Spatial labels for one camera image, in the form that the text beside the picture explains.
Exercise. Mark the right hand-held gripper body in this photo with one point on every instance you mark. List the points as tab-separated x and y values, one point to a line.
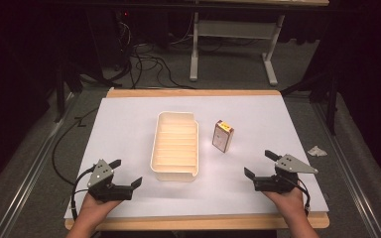
278	183

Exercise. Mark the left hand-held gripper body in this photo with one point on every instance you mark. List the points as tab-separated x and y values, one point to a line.
104	191

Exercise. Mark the small white and brown box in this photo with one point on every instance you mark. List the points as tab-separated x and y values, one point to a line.
222	137

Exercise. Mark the cream ribbed plastic tray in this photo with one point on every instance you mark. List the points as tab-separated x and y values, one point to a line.
175	148

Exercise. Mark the person's left hand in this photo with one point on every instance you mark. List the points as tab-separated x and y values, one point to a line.
92	211

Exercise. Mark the person's right hand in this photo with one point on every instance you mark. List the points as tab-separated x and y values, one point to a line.
291	205

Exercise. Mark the white paper sheet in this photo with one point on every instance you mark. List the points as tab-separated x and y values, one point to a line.
129	132

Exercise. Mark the crumpled white tissue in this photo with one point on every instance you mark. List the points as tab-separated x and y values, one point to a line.
317	151

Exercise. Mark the black stand leg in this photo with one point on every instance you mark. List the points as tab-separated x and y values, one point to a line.
330	99
60	92

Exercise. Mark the metal floor rail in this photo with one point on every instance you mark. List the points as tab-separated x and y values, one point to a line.
345	172
29	185

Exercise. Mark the white metal desk frame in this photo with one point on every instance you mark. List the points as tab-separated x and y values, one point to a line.
233	29

